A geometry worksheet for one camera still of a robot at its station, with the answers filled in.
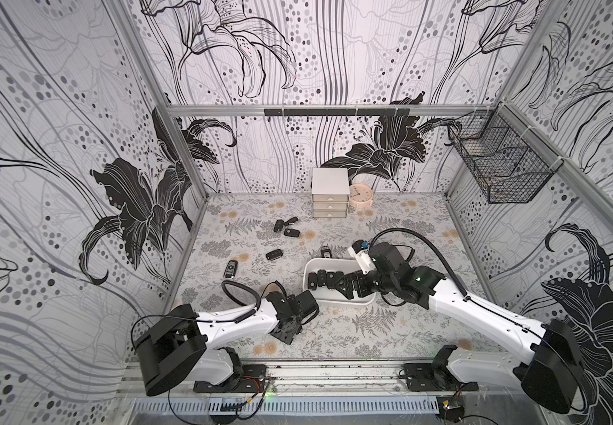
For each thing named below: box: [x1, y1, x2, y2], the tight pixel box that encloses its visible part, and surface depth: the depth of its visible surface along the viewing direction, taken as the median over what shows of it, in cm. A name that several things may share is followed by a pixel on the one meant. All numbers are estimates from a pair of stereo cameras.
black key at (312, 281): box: [307, 270, 319, 291], surface depth 92 cm
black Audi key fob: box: [320, 245, 333, 259], surface depth 100 cm
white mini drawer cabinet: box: [311, 167, 350, 219], surface depth 108 cm
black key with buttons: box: [265, 248, 283, 261], surface depth 100 cm
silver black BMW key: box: [223, 260, 239, 279], surface depth 97 cm
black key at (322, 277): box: [317, 269, 327, 287], surface depth 93 cm
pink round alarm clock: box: [349, 183, 374, 209], surface depth 117 cm
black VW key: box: [283, 228, 301, 239], surface depth 107 cm
